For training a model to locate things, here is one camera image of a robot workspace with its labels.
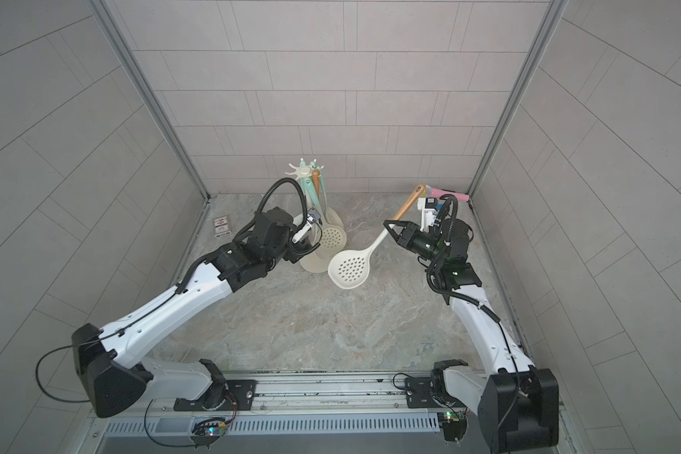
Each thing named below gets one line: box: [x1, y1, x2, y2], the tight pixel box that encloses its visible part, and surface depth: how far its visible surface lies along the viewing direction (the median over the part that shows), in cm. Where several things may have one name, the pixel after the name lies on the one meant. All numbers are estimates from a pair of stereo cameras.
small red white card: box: [211, 214, 232, 238], surface depth 106 cm
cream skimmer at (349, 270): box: [328, 184, 427, 291], surface depth 72 cm
